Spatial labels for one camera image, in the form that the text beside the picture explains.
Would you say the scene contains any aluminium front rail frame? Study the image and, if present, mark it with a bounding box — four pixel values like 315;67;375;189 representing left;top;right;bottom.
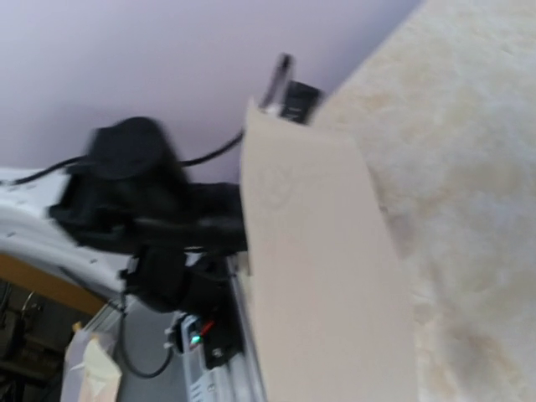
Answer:
173;254;267;402

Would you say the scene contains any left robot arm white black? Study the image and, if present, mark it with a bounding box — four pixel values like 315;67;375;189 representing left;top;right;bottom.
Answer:
1;117;247;317

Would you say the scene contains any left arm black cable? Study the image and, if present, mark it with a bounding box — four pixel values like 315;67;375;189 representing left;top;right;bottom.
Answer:
8;127;246;185

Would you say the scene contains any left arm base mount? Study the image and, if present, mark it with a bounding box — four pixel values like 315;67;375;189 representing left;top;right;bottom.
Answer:
178;267;244;369

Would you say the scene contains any beige lined letter paper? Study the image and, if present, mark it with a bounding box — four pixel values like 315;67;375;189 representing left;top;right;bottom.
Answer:
240;105;418;401

